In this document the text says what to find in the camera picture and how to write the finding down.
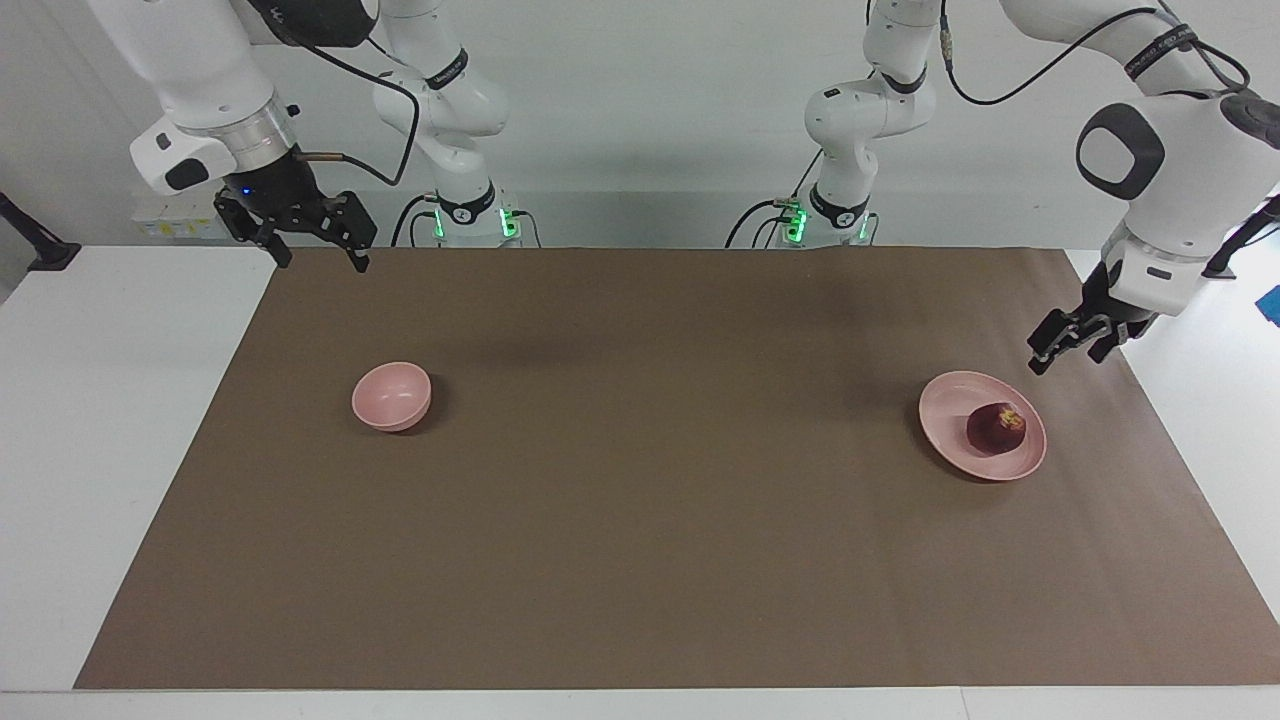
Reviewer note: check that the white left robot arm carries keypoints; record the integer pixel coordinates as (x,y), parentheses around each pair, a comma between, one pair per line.
(1180,150)

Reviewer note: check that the dark red apple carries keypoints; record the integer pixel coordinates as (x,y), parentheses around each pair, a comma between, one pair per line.
(992,432)

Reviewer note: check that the white power strip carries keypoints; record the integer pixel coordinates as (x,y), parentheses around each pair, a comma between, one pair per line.
(165,225)

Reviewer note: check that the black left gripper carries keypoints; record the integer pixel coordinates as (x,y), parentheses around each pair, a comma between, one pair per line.
(1112,310)

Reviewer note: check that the pink bowl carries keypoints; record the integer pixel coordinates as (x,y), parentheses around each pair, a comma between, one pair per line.
(390,398)

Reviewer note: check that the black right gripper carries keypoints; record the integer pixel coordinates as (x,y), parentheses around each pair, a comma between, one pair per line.
(290,195)

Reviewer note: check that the brown table mat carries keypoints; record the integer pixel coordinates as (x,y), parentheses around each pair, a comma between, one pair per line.
(650,480)

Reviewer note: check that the black stand with foot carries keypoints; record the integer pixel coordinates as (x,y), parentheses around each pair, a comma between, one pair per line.
(50,255)
(1225,262)

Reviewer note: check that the blue object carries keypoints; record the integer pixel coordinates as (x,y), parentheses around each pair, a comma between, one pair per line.
(1272,305)

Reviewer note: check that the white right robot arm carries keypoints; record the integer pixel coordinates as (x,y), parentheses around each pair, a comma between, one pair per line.
(200,70)

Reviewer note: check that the pink plate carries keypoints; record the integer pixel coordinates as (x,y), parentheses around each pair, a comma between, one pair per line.
(950,420)

